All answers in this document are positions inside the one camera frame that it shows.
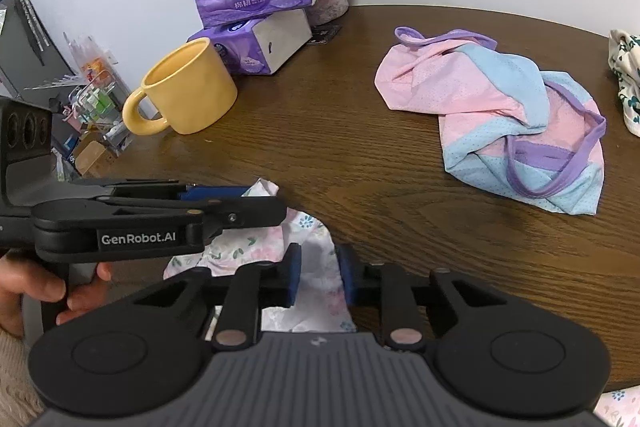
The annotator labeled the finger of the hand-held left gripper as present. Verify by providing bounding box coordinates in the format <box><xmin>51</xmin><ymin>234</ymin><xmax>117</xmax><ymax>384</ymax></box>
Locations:
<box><xmin>70</xmin><ymin>178</ymin><xmax>253</xmax><ymax>204</ymax></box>
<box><xmin>192</xmin><ymin>196</ymin><xmax>289</xmax><ymax>244</ymax></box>

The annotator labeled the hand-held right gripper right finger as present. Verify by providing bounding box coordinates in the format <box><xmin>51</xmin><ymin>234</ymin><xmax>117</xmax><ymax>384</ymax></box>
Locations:
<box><xmin>337</xmin><ymin>244</ymin><xmax>506</xmax><ymax>352</ymax></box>

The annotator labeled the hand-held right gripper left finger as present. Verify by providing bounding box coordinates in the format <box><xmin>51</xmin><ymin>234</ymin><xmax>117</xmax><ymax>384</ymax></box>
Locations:
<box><xmin>132</xmin><ymin>243</ymin><xmax>303</xmax><ymax>352</ymax></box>

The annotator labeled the pink floral dress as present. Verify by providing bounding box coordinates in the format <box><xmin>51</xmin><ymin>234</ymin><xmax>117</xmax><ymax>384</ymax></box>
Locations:
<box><xmin>162</xmin><ymin>178</ymin><xmax>640</xmax><ymax>427</ymax></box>

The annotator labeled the person's left hand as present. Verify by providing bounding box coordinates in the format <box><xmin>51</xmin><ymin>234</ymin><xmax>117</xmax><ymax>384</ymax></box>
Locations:
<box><xmin>0</xmin><ymin>254</ymin><xmax>113</xmax><ymax>339</ymax></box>

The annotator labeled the cluttered clear rack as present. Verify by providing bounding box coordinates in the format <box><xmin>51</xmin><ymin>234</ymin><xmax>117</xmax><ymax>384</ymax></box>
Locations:
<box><xmin>50</xmin><ymin>34</ymin><xmax>135</xmax><ymax>178</ymax></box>

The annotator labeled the yellow mug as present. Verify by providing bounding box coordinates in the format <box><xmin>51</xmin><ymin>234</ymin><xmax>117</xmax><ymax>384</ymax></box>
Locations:
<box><xmin>121</xmin><ymin>38</ymin><xmax>238</xmax><ymax>136</ymax></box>

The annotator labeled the grey cabinet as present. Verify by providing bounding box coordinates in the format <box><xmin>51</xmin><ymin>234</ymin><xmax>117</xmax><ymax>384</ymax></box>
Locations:
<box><xmin>0</xmin><ymin>0</ymin><xmax>76</xmax><ymax>102</ymax></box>

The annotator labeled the dark small card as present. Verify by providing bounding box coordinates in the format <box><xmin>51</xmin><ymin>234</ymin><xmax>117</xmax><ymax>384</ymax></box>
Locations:
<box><xmin>307</xmin><ymin>24</ymin><xmax>342</xmax><ymax>46</ymax></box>

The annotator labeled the beige fuzzy cloth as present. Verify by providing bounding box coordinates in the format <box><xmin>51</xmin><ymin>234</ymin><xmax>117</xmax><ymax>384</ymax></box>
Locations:
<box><xmin>0</xmin><ymin>331</ymin><xmax>46</xmax><ymax>427</ymax></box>

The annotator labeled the pink blue purple garment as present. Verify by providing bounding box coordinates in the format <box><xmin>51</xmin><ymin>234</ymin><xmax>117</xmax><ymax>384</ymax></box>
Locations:
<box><xmin>375</xmin><ymin>26</ymin><xmax>608</xmax><ymax>215</ymax></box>

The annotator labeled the folded cream floral cloth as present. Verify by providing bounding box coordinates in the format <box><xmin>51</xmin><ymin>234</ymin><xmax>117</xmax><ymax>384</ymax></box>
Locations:
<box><xmin>607</xmin><ymin>29</ymin><xmax>640</xmax><ymax>132</ymax></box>

